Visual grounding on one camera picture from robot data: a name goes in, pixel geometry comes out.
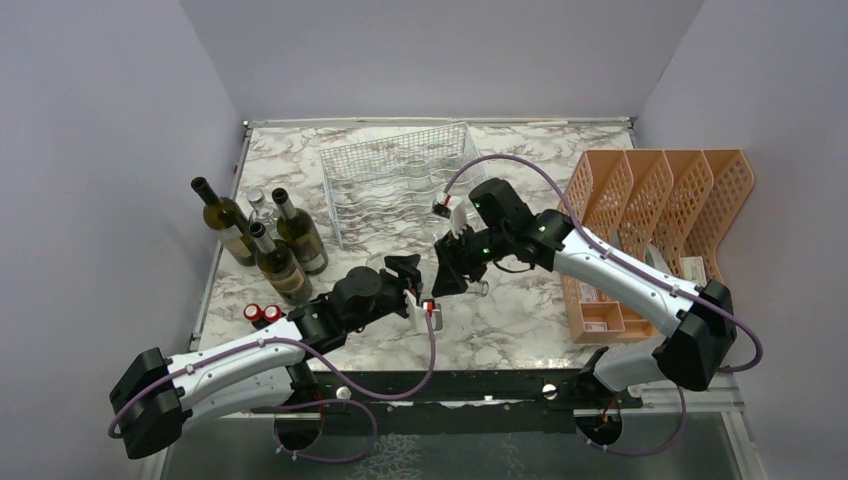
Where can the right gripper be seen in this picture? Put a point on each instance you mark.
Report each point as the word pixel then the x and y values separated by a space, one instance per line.
pixel 453 259

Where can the green wine bottle back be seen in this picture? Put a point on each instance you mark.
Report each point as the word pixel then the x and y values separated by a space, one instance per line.
pixel 227 221

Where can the green wine bottle middle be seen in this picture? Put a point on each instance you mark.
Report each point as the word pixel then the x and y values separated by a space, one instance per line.
pixel 297 229

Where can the red capped small bottle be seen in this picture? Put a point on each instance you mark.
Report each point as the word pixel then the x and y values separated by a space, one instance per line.
pixel 254 314

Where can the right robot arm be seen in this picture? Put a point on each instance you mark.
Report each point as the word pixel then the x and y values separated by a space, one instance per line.
pixel 693 336

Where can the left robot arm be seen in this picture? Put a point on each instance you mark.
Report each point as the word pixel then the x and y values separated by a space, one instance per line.
pixel 158 397

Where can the green wine bottle front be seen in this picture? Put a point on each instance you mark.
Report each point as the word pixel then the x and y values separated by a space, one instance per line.
pixel 279 266

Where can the green wine bottle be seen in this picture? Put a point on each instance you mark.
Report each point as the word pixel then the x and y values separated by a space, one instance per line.
pixel 279 266
pixel 227 221
pixel 297 229

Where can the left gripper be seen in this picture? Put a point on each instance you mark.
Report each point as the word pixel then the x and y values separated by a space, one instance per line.
pixel 406 267

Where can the white wire wine rack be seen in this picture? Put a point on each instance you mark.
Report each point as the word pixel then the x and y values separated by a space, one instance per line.
pixel 385 187

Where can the orange plastic file organizer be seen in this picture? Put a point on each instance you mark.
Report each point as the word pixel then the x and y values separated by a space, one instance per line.
pixel 681 201

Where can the black front mounting rail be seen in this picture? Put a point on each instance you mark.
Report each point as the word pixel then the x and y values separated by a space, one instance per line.
pixel 497 401

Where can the white label card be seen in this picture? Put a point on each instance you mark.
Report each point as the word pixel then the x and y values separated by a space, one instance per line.
pixel 693 268

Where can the clear bottle silver cap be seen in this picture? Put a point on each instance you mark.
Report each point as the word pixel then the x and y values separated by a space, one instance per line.
pixel 262 210

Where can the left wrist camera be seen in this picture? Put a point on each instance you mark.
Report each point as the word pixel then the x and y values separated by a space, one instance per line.
pixel 424 315

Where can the clear glass bottle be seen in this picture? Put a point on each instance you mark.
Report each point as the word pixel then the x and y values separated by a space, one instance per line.
pixel 428 268

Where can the blue white tape dispenser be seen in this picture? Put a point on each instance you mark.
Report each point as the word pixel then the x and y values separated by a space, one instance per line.
pixel 654 258

